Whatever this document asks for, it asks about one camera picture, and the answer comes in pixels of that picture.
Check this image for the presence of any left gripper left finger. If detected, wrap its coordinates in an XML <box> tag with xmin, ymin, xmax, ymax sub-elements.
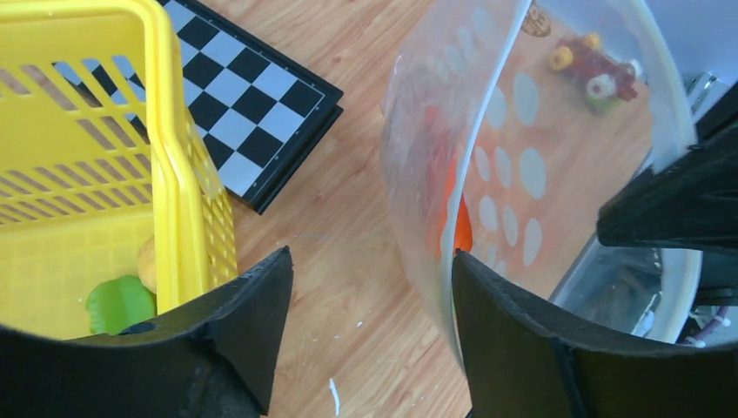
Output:
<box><xmin>1</xmin><ymin>247</ymin><xmax>293</xmax><ymax>417</ymax></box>

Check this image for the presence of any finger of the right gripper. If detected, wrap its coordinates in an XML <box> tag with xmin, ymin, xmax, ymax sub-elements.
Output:
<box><xmin>596</xmin><ymin>86</ymin><xmax>737</xmax><ymax>252</ymax></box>

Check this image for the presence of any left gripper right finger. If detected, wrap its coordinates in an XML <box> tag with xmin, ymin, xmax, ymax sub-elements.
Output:
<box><xmin>452</xmin><ymin>251</ymin><xmax>737</xmax><ymax>417</ymax></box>

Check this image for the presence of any polka dot zip bag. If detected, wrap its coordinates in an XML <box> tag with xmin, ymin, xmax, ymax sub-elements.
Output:
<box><xmin>382</xmin><ymin>1</ymin><xmax>702</xmax><ymax>356</ymax></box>

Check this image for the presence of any yellow plastic basket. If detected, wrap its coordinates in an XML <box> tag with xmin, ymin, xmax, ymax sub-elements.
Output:
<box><xmin>1</xmin><ymin>1</ymin><xmax>238</xmax><ymax>340</ymax></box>

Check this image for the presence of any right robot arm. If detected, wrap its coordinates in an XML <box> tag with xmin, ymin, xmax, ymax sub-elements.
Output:
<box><xmin>596</xmin><ymin>85</ymin><xmax>737</xmax><ymax>308</ymax></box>

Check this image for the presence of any green star fruit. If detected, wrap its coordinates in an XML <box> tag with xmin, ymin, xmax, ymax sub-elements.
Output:
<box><xmin>85</xmin><ymin>275</ymin><xmax>157</xmax><ymax>334</ymax></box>

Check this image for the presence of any yellow lemon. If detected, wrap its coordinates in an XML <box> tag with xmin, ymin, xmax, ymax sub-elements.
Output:
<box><xmin>137</xmin><ymin>236</ymin><xmax>157</xmax><ymax>293</ymax></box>

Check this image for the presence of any black white checkerboard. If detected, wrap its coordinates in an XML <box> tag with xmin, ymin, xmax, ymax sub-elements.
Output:
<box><xmin>161</xmin><ymin>1</ymin><xmax>343</xmax><ymax>214</ymax></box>

